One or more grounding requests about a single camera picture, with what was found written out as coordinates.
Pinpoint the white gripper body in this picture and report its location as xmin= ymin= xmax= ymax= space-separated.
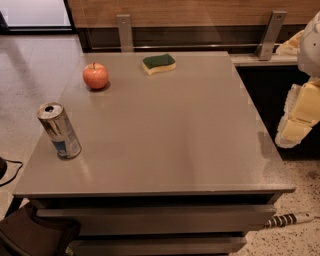
xmin=297 ymin=11 xmax=320 ymax=77

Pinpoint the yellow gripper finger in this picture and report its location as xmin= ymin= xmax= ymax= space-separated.
xmin=275 ymin=80 xmax=320 ymax=149
xmin=276 ymin=30 xmax=303 ymax=56

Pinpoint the silver blue redbull can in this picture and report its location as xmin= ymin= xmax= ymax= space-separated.
xmin=37 ymin=102 xmax=82 ymax=159

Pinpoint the green yellow sponge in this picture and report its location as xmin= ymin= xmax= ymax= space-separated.
xmin=142 ymin=54 xmax=176 ymax=75

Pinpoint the lower grey drawer front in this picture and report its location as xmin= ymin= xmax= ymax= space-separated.
xmin=70 ymin=237 xmax=246 ymax=256

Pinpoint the grey drawer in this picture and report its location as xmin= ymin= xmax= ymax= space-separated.
xmin=37 ymin=205 xmax=275 ymax=236
xmin=70 ymin=237 xmax=246 ymax=256

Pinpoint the upper grey drawer front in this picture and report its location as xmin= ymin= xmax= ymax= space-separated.
xmin=37 ymin=205 xmax=275 ymax=236

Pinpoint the red apple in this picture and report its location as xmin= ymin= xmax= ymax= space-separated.
xmin=82 ymin=63 xmax=109 ymax=90

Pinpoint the dark brown bag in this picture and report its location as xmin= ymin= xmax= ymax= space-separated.
xmin=0 ymin=202 xmax=80 ymax=256

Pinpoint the right metal wall bracket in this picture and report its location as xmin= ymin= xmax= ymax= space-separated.
xmin=255 ymin=11 xmax=287 ymax=61

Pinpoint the metal wall bracket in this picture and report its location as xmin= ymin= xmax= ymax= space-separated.
xmin=255 ymin=11 xmax=287 ymax=61
xmin=116 ymin=14 xmax=134 ymax=52

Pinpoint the black white striped handle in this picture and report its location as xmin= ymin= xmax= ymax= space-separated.
xmin=264 ymin=212 xmax=315 ymax=228

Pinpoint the left metal wall bracket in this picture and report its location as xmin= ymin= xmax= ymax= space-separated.
xmin=116 ymin=14 xmax=134 ymax=52

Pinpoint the horizontal metal rail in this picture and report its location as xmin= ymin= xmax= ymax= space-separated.
xmin=91 ymin=44 xmax=262 ymax=52

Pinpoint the black cable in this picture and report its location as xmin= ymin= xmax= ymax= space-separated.
xmin=0 ymin=156 xmax=24 ymax=188

